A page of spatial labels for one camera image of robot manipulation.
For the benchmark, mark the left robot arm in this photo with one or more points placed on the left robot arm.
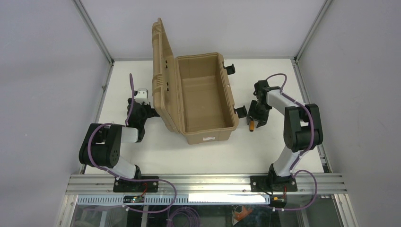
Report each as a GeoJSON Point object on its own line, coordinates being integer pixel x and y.
{"type": "Point", "coordinates": [102, 143]}

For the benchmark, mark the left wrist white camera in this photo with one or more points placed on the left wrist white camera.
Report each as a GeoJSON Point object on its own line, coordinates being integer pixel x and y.
{"type": "Point", "coordinates": [141, 96]}

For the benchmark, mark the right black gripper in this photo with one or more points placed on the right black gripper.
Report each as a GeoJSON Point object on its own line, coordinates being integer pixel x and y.
{"type": "Point", "coordinates": [257, 113]}

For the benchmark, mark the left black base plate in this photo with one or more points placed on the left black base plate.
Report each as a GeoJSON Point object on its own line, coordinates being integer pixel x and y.
{"type": "Point", "coordinates": [135, 185]}

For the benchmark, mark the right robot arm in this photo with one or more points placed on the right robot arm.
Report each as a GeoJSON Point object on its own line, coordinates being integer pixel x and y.
{"type": "Point", "coordinates": [302, 132]}

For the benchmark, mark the aluminium mounting rail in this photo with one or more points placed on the aluminium mounting rail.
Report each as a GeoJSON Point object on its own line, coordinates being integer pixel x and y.
{"type": "Point", "coordinates": [102, 184]}

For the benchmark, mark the orange handled screwdriver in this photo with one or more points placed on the orange handled screwdriver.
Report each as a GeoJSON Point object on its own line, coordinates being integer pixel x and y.
{"type": "Point", "coordinates": [251, 126]}

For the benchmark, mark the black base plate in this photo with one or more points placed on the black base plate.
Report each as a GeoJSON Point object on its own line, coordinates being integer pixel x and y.
{"type": "Point", "coordinates": [269, 183]}
{"type": "Point", "coordinates": [135, 185]}

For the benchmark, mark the tan plastic toolbox bin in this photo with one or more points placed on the tan plastic toolbox bin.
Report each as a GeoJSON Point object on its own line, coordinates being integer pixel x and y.
{"type": "Point", "coordinates": [192, 93]}

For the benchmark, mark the white slotted cable duct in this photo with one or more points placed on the white slotted cable duct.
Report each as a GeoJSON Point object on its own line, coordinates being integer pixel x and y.
{"type": "Point", "coordinates": [190, 199]}

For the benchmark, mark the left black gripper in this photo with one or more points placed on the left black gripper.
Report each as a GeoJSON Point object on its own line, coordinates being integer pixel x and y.
{"type": "Point", "coordinates": [143, 112]}

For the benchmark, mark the orange object below table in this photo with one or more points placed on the orange object below table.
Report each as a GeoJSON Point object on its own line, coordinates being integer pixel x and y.
{"type": "Point", "coordinates": [241, 211]}

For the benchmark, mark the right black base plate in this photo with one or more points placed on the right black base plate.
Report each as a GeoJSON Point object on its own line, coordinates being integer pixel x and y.
{"type": "Point", "coordinates": [269, 183]}

